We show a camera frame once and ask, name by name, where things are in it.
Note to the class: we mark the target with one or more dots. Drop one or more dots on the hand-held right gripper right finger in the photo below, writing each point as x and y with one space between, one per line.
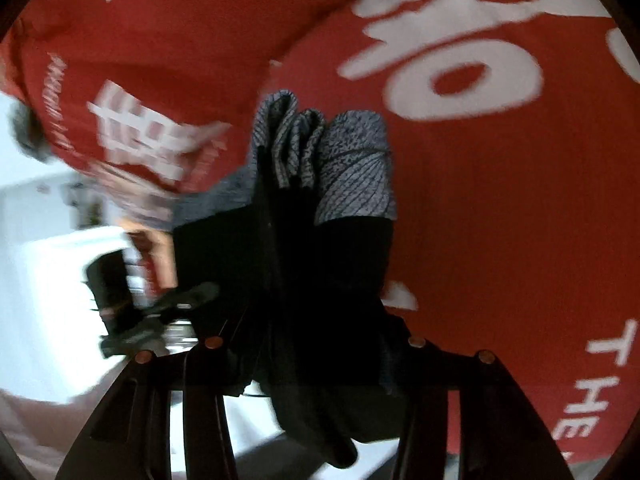
425 375

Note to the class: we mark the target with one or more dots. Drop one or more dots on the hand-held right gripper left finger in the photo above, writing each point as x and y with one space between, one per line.
220 370

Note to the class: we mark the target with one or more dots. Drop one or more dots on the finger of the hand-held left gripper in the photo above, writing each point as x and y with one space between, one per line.
187 297

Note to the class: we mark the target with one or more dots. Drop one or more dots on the black pants with grey waistband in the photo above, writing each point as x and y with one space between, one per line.
300 260

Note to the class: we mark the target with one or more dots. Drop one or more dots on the pale orange cloth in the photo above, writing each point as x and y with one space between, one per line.
157 265

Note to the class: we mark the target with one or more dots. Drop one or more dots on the white furniture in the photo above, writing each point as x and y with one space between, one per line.
55 310

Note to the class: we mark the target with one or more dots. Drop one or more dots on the grey patterned cloth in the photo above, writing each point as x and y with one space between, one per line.
145 200

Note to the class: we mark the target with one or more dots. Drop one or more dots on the red printed blanket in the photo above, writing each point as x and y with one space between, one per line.
500 210

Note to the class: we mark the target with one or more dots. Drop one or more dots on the dark grey cloth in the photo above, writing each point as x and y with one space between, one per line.
30 132

